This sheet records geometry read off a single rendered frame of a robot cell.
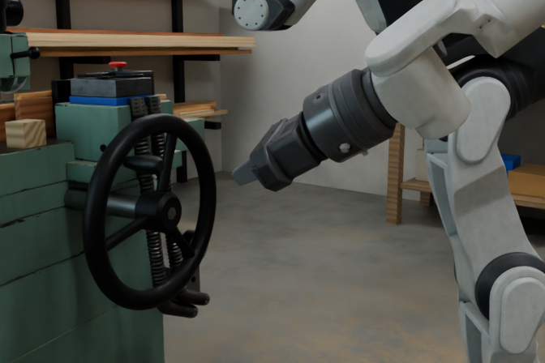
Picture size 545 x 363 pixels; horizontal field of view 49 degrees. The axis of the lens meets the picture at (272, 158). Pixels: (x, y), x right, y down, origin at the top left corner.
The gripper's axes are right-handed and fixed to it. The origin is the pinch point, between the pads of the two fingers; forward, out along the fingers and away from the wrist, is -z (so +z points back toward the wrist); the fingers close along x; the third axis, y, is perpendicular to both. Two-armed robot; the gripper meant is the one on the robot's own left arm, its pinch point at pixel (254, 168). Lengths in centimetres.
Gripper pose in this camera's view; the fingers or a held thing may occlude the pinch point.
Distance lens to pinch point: 75.9
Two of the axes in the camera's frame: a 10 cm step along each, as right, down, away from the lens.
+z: 7.7, -4.2, -4.8
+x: 2.9, -4.3, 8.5
